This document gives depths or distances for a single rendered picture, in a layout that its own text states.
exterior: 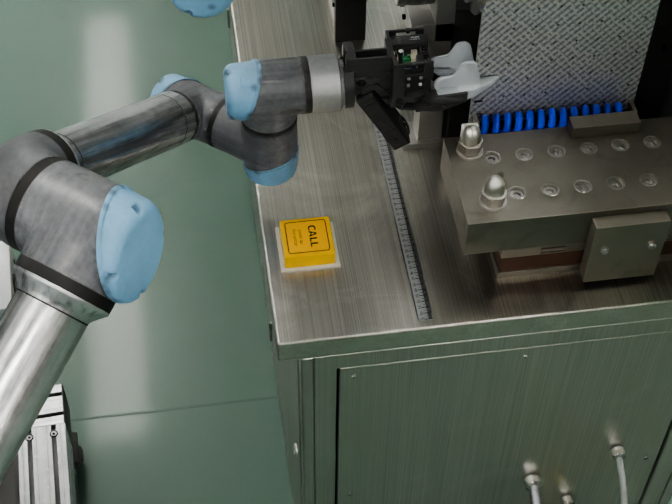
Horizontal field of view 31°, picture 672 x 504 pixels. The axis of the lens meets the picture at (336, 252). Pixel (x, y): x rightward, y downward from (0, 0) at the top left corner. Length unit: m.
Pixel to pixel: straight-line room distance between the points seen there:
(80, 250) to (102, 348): 1.44
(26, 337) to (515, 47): 0.74
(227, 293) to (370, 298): 1.19
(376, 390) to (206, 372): 1.00
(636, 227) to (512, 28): 0.30
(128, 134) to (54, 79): 1.83
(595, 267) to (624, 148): 0.17
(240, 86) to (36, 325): 0.44
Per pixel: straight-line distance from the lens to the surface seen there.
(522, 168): 1.65
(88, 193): 1.34
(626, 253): 1.67
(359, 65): 1.59
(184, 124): 1.66
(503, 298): 1.67
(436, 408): 1.80
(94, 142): 1.52
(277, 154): 1.65
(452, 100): 1.64
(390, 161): 1.82
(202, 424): 2.61
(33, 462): 2.35
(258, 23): 2.06
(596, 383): 1.84
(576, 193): 1.63
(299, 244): 1.68
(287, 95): 1.59
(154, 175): 3.08
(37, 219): 1.35
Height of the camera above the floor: 2.19
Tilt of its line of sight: 50 degrees down
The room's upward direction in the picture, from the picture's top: 1 degrees clockwise
